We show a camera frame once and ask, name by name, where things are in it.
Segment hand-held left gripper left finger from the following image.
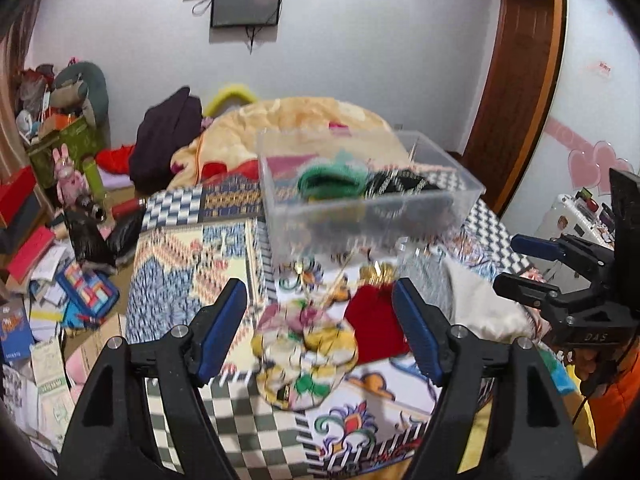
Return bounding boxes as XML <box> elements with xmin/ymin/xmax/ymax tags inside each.
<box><xmin>57</xmin><ymin>278</ymin><xmax>249</xmax><ymax>480</ymax></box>

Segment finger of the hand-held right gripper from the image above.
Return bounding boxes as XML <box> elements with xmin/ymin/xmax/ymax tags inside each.
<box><xmin>510</xmin><ymin>233</ymin><xmax>616</xmax><ymax>287</ymax></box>
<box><xmin>492</xmin><ymin>272</ymin><xmax>597</xmax><ymax>318</ymax></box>

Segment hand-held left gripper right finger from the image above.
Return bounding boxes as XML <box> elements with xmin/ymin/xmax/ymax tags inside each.
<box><xmin>391</xmin><ymin>277</ymin><xmax>584</xmax><ymax>480</ymax></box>

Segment floral patterned cloth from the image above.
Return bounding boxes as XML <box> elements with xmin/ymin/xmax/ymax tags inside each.
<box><xmin>250</xmin><ymin>299</ymin><xmax>360</xmax><ymax>411</ymax></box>

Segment clear plastic box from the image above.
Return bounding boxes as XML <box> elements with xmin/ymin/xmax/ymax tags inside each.
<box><xmin>256</xmin><ymin>129</ymin><xmax>487</xmax><ymax>262</ymax></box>

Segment person's right forearm orange sleeve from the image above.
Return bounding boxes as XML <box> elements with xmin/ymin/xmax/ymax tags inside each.
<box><xmin>586</xmin><ymin>332</ymin><xmax>640</xmax><ymax>453</ymax></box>

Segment person's right hand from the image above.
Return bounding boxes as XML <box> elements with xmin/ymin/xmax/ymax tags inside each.
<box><xmin>574</xmin><ymin>349</ymin><xmax>608</xmax><ymax>386</ymax></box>

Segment white appliance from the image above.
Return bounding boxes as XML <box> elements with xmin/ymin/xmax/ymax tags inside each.
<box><xmin>531</xmin><ymin>191</ymin><xmax>619</xmax><ymax>292</ymax></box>

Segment red velvet pouch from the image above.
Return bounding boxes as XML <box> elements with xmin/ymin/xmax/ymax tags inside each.
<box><xmin>343</xmin><ymin>262</ymin><xmax>412</xmax><ymax>364</ymax></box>

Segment white cloth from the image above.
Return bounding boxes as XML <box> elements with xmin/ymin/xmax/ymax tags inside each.
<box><xmin>441</xmin><ymin>257</ymin><xmax>537</xmax><ymax>344</ymax></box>

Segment colourful printed blanket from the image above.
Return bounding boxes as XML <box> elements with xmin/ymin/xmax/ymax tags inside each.
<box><xmin>124</xmin><ymin>167</ymin><xmax>543</xmax><ymax>480</ymax></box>

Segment teal cloth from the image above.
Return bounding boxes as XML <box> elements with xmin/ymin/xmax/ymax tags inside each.
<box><xmin>537</xmin><ymin>344</ymin><xmax>579</xmax><ymax>397</ymax></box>

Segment pink heart stickers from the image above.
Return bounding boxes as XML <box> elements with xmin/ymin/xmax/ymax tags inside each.
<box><xmin>567</xmin><ymin>140</ymin><xmax>634</xmax><ymax>197</ymax></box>

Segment colourful pencil case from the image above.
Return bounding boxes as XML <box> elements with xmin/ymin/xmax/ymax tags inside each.
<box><xmin>54</xmin><ymin>259</ymin><xmax>121</xmax><ymax>319</ymax></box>

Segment black patterned cloth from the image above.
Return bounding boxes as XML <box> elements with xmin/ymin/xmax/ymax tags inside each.
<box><xmin>362</xmin><ymin>168</ymin><xmax>447</xmax><ymax>197</ymax></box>

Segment black plastic bag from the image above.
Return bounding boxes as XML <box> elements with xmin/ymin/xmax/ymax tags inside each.
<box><xmin>62</xmin><ymin>204</ymin><xmax>146</xmax><ymax>269</ymax></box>

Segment red tube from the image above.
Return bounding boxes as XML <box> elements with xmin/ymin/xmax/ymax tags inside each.
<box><xmin>110</xmin><ymin>195</ymin><xmax>149</xmax><ymax>219</ymax></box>

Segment brown wooden door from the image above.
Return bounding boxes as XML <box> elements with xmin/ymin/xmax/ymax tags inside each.
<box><xmin>459</xmin><ymin>0</ymin><xmax>569</xmax><ymax>217</ymax></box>

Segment red cloth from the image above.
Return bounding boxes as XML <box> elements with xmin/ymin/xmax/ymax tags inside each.
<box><xmin>199</xmin><ymin>159</ymin><xmax>262</xmax><ymax>182</ymax></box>

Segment green knitted cloth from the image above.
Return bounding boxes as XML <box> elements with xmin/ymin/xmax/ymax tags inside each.
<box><xmin>297</xmin><ymin>156</ymin><xmax>371</xmax><ymax>202</ymax></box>

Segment pink cloth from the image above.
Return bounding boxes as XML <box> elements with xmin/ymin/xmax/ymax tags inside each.
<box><xmin>265</xmin><ymin>153</ymin><xmax>321</xmax><ymax>182</ymax></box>

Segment pile of papers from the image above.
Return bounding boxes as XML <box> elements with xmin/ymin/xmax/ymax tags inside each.
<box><xmin>0</xmin><ymin>245</ymin><xmax>127</xmax><ymax>463</ymax></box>

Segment green bottle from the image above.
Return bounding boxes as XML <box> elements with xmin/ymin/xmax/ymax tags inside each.
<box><xmin>82</xmin><ymin>155</ymin><xmax>109</xmax><ymax>207</ymax></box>

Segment dark purple garment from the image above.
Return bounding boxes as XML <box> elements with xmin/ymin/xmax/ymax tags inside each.
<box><xmin>128</xmin><ymin>86</ymin><xmax>204</xmax><ymax>195</ymax></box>

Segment red garment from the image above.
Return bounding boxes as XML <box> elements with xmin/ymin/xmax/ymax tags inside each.
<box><xmin>95</xmin><ymin>143</ymin><xmax>137</xmax><ymax>175</ymax></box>

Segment blue book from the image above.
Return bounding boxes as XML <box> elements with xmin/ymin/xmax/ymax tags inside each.
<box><xmin>0</xmin><ymin>299</ymin><xmax>36</xmax><ymax>362</ymax></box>

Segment red book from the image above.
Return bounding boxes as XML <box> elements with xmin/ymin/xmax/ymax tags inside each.
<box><xmin>7</xmin><ymin>226</ymin><xmax>56</xmax><ymax>282</ymax></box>

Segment pink bunny toy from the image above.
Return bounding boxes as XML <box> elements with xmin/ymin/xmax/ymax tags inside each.
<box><xmin>52</xmin><ymin>143</ymin><xmax>89</xmax><ymax>204</ymax></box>

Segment beige fleece blanket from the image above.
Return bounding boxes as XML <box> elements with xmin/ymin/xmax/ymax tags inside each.
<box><xmin>170</xmin><ymin>96</ymin><xmax>417</xmax><ymax>192</ymax></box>

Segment red box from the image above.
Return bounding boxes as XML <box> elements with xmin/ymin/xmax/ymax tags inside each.
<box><xmin>0</xmin><ymin>166</ymin><xmax>39</xmax><ymax>229</ymax></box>

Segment green cardboard box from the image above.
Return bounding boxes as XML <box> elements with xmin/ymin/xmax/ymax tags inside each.
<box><xmin>27</xmin><ymin>119</ymin><xmax>99</xmax><ymax>189</ymax></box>

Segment grey plush toy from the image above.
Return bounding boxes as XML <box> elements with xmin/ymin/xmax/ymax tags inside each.
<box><xmin>52</xmin><ymin>61</ymin><xmax>111</xmax><ymax>132</ymax></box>

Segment black framed panel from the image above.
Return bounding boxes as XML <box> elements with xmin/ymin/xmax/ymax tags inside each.
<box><xmin>209</xmin><ymin>0</ymin><xmax>284</xmax><ymax>29</ymax></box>

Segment yellow-green plush ring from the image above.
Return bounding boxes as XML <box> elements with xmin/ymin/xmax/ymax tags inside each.
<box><xmin>204</xmin><ymin>83</ymin><xmax>259</xmax><ymax>117</ymax></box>

